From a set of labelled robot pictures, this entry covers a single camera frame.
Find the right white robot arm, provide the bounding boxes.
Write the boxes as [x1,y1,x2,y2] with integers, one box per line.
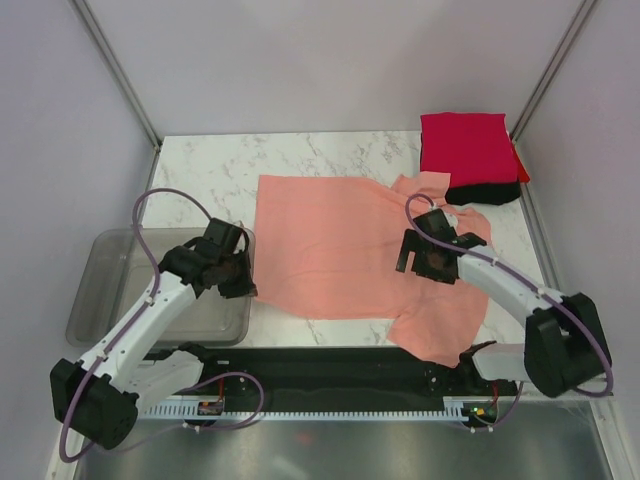
[396,208,614,398]

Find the folded black t shirt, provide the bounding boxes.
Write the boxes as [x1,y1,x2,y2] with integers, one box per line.
[445,182,521,206]

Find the white slotted cable duct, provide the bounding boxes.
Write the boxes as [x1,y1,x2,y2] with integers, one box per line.
[140,394,496,421]

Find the clear grey plastic bin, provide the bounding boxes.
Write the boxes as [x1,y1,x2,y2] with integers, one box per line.
[66,229,251,350]

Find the aluminium front rail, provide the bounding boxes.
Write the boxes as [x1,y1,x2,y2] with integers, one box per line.
[517,358,614,399]

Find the folded red t shirt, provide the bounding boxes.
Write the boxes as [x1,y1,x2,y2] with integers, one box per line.
[511,141,531,184]

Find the folded crimson t shirt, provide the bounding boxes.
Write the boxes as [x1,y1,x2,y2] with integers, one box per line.
[420,112,518,187]

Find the aluminium corner post left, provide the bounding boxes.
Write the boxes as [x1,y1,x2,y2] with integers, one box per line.
[69,0,162,152]

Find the salmon pink t shirt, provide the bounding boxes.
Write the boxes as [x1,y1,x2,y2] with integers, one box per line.
[253,172,489,368]

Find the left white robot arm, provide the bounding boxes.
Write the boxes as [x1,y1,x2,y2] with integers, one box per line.
[50,219,257,462]

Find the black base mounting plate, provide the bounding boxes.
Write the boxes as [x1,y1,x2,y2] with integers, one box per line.
[180,343,517,407]

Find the aluminium corner post right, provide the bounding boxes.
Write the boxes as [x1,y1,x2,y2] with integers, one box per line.
[510,0,600,143]

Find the aluminium corner post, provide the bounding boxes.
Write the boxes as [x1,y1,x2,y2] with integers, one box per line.
[69,0,162,152]
[510,0,600,143]

